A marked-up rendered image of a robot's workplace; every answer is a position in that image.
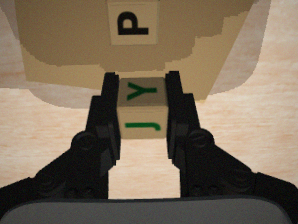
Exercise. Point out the tan flat mat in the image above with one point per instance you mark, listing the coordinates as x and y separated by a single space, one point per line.
66 42

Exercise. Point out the beige letter block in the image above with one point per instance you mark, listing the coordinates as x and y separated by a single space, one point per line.
142 108
132 22

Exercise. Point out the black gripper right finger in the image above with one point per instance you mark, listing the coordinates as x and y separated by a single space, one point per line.
203 166

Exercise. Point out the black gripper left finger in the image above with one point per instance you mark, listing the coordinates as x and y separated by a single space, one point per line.
77 169

